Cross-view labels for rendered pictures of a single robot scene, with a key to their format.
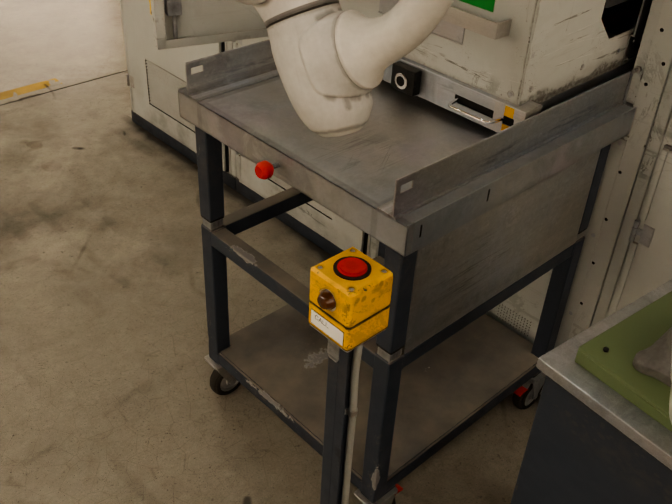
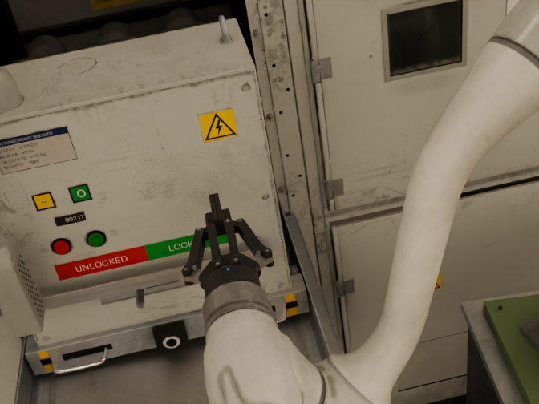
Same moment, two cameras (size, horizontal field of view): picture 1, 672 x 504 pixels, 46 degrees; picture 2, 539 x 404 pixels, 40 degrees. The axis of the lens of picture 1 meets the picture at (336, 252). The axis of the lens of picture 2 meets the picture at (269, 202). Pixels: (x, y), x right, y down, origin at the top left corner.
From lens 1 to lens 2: 0.88 m
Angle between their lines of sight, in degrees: 40
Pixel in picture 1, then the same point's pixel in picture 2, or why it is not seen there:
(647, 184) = (328, 255)
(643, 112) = (301, 213)
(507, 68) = (269, 270)
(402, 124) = not seen: hidden behind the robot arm
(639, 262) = (352, 305)
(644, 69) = (286, 187)
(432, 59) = (185, 305)
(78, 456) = not seen: outside the picture
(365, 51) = (388, 385)
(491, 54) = not seen: hidden behind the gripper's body
